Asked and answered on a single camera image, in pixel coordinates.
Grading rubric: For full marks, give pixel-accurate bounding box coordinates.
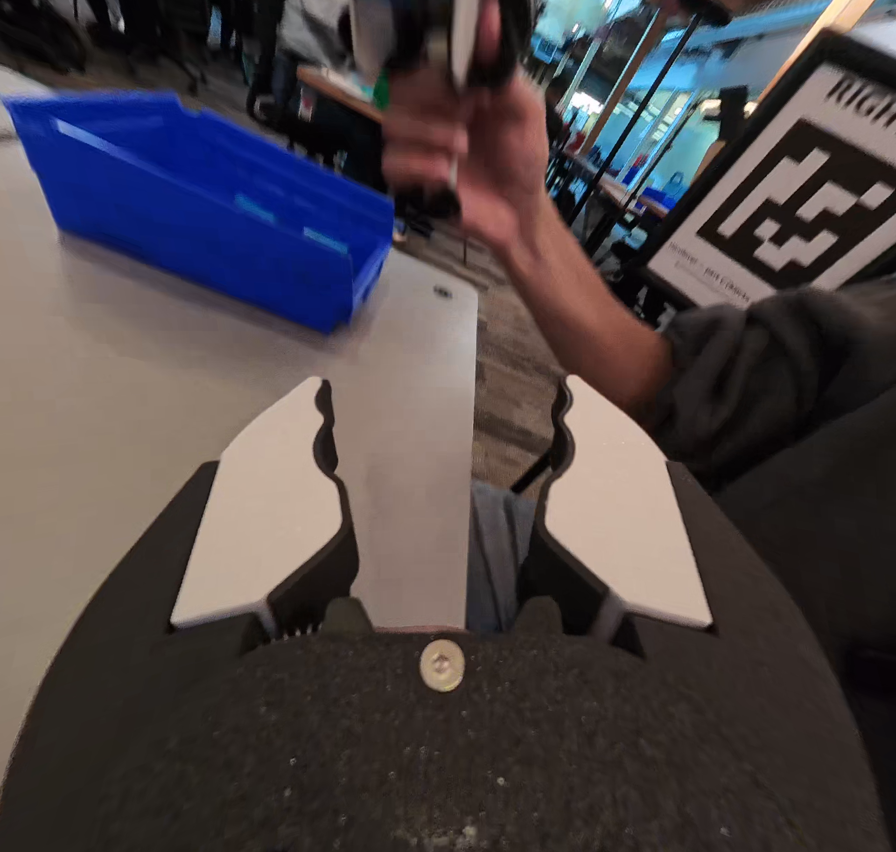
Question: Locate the person's right forearm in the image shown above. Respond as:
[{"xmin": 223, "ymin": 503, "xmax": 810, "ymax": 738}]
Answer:
[{"xmin": 497, "ymin": 195, "xmax": 676, "ymax": 422}]

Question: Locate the blue plastic bin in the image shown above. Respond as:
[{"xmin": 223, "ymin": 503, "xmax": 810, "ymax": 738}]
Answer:
[{"xmin": 6, "ymin": 91, "xmax": 399, "ymax": 336}]

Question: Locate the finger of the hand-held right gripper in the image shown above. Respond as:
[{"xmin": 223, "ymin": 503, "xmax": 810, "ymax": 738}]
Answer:
[{"xmin": 348, "ymin": 0, "xmax": 408, "ymax": 80}]

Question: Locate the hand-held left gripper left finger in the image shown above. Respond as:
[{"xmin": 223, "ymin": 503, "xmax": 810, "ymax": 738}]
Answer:
[{"xmin": 171, "ymin": 377, "xmax": 362, "ymax": 635}]

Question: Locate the printed marker board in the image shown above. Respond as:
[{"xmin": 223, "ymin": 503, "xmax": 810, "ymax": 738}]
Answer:
[{"xmin": 642, "ymin": 29, "xmax": 896, "ymax": 310}]

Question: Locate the person's right hand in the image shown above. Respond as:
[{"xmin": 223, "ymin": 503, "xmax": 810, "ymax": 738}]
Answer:
[{"xmin": 380, "ymin": 0, "xmax": 555, "ymax": 252}]

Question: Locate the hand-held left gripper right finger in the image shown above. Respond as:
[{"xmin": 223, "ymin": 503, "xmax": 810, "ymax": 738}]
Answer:
[{"xmin": 520, "ymin": 374, "xmax": 715, "ymax": 635}]

